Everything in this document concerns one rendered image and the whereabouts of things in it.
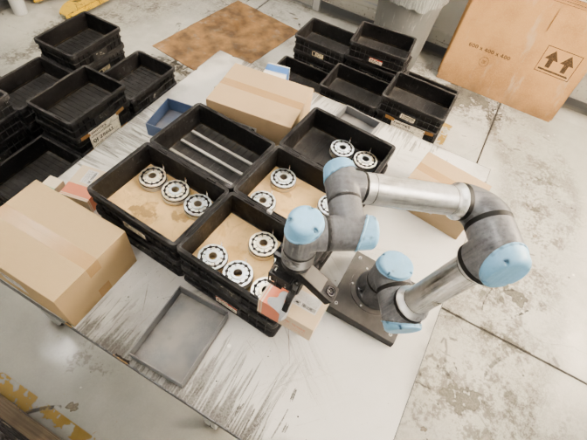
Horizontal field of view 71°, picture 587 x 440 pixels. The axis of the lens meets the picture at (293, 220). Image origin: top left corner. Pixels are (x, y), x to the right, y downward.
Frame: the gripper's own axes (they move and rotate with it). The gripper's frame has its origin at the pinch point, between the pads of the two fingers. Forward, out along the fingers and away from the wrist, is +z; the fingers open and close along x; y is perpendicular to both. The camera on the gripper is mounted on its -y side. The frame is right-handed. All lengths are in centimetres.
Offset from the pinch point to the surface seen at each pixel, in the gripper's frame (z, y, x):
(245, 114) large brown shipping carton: 21, 63, -74
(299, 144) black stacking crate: 27, 37, -77
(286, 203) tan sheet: 27, 26, -46
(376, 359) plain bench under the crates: 40, -29, -13
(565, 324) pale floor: 111, -126, -119
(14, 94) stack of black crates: 70, 212, -58
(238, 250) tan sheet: 26.6, 29.6, -17.8
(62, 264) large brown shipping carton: 19, 70, 19
